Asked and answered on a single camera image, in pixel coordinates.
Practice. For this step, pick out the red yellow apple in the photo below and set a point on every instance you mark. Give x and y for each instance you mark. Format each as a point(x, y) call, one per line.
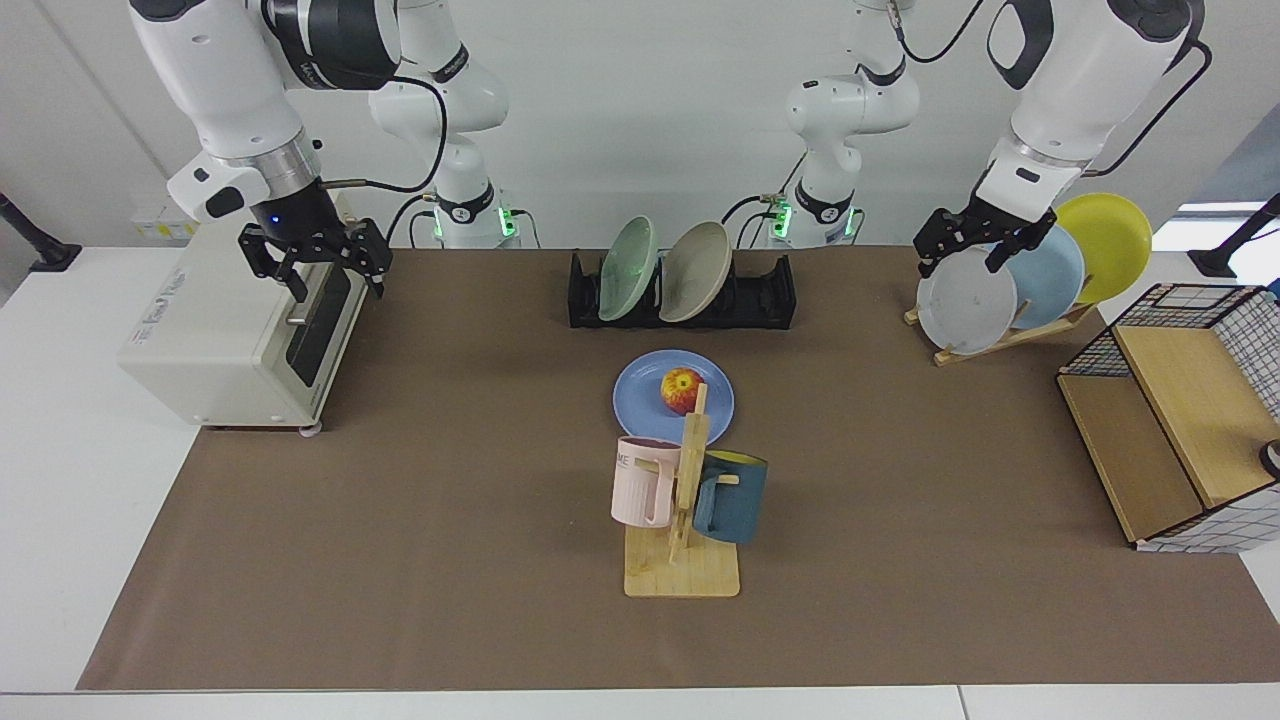
point(680, 390)

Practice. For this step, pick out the light blue plate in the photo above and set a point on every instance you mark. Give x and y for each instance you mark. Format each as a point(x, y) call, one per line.
point(1050, 280)

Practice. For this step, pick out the grey plate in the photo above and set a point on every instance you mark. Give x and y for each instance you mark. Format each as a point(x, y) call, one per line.
point(965, 305)

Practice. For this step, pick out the wooden plate rack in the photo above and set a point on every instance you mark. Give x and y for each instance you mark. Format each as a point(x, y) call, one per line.
point(1040, 328)

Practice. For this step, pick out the yellow plate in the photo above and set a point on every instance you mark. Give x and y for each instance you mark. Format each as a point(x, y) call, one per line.
point(1110, 245)

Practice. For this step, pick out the black dish rack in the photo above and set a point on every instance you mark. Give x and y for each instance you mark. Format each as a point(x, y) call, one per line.
point(770, 300)

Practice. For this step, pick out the beige plate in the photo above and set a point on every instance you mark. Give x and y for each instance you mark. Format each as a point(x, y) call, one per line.
point(695, 272)

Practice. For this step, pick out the pale green plate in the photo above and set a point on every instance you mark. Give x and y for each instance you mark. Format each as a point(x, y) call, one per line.
point(628, 270)

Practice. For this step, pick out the pale toaster oven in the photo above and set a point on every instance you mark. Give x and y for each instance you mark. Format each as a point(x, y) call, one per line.
point(200, 340)

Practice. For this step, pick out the brown table cloth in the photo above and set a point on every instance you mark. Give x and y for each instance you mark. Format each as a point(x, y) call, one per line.
point(400, 560)

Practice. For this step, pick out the dark teal cup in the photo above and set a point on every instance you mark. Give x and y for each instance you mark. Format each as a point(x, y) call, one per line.
point(740, 500)

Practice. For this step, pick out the pink cup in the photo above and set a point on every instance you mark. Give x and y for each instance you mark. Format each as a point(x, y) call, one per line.
point(640, 485)

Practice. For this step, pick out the small black round object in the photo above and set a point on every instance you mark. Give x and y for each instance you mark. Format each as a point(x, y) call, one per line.
point(1272, 458)

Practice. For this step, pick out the wooden cup stand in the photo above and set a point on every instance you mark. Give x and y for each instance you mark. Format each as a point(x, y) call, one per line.
point(690, 575)

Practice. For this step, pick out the white wall socket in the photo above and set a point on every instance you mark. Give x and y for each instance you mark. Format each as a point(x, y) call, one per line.
point(150, 228)

